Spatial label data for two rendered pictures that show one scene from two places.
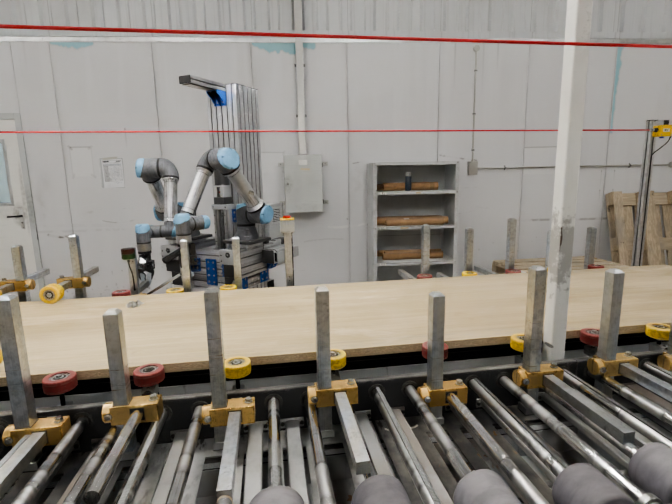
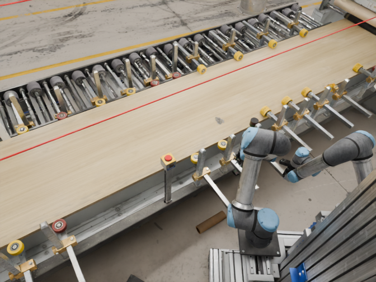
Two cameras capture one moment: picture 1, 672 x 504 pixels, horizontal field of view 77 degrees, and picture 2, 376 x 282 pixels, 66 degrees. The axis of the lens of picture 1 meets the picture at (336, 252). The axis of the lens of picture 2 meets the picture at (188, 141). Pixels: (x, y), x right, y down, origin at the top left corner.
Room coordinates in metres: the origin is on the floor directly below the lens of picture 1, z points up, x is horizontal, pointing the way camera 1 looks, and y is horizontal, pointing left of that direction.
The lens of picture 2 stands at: (3.09, -0.13, 2.62)
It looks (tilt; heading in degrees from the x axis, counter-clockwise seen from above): 51 degrees down; 152
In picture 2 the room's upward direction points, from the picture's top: 5 degrees clockwise
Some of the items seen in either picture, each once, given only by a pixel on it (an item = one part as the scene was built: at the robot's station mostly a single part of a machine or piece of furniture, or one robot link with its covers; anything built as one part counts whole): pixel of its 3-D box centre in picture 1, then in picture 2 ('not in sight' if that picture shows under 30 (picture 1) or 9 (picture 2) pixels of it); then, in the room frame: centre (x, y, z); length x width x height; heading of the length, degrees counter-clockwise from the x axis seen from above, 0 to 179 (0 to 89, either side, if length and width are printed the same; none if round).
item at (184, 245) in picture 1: (187, 286); (226, 156); (2.08, 0.75, 0.89); 0.03 x 0.03 x 0.48; 9
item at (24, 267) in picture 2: not in sight; (22, 269); (2.30, -0.71, 0.80); 0.13 x 0.06 x 0.05; 99
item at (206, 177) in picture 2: not in sight; (210, 183); (2.20, 0.56, 0.82); 0.43 x 0.03 x 0.04; 9
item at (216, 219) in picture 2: not in sight; (211, 221); (2.20, 0.67, 0.04); 0.30 x 0.08 x 0.08; 99
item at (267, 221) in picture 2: (246, 212); (264, 222); (2.71, 0.57, 1.21); 0.13 x 0.12 x 0.14; 55
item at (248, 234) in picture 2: (246, 231); (260, 231); (2.72, 0.57, 1.09); 0.15 x 0.15 x 0.10
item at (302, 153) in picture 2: (143, 233); (301, 155); (2.39, 1.09, 1.13); 0.09 x 0.08 x 0.11; 6
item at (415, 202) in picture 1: (410, 234); not in sight; (4.61, -0.82, 0.78); 0.90 x 0.45 x 1.55; 94
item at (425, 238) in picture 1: (425, 267); (56, 241); (2.27, -0.49, 0.92); 0.03 x 0.03 x 0.48; 9
